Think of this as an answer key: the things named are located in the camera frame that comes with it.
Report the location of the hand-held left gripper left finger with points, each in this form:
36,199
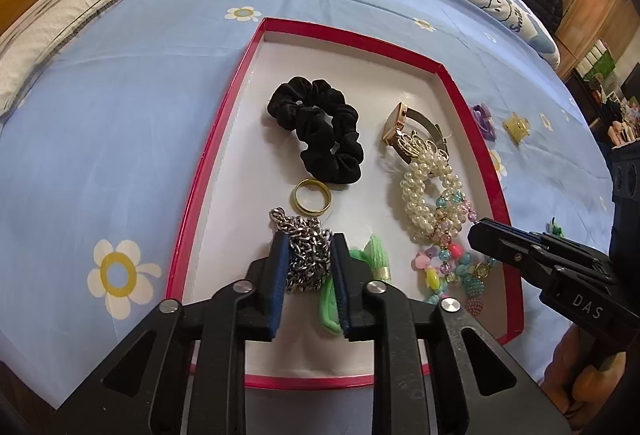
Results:
279,285

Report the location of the green boxes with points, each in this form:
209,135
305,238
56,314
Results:
597,62

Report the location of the yellow hair claw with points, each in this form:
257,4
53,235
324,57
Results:
516,127

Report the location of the black scrunchie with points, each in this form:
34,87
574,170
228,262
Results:
320,135

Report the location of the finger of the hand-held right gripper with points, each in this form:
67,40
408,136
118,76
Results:
570,247
505,250

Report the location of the person's right hand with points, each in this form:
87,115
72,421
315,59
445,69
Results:
595,380

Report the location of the rose gold wrist watch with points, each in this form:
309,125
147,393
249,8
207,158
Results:
400,122

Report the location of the wooden wardrobe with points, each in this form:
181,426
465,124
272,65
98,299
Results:
585,0

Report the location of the blue flowered bed sheet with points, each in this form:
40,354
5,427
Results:
100,155

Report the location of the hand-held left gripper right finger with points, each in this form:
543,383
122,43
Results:
341,285

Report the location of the shallow red cardboard box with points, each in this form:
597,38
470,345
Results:
225,215

